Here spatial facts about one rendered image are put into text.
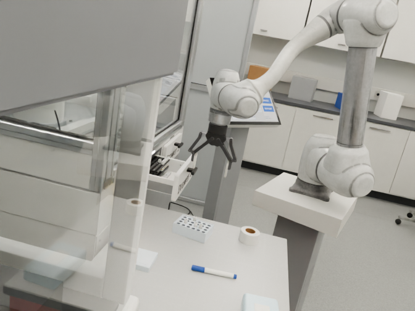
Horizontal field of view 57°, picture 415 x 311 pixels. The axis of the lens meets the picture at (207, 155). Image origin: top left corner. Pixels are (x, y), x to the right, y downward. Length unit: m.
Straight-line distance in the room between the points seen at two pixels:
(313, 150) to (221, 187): 1.00
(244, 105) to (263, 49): 3.84
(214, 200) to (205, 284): 1.51
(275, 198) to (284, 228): 0.22
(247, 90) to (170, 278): 0.65
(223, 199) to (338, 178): 1.22
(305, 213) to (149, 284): 0.78
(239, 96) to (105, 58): 0.93
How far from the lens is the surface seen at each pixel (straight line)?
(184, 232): 1.35
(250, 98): 1.28
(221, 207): 2.66
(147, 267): 1.16
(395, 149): 4.68
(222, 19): 3.15
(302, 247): 1.85
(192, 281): 1.16
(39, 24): 0.29
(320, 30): 1.60
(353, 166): 1.56
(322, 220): 1.64
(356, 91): 1.53
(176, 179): 1.43
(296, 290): 1.96
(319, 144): 1.72
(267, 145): 4.51
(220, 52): 3.14
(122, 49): 0.42
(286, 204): 1.67
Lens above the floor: 1.43
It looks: 17 degrees down
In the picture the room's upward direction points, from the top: 11 degrees clockwise
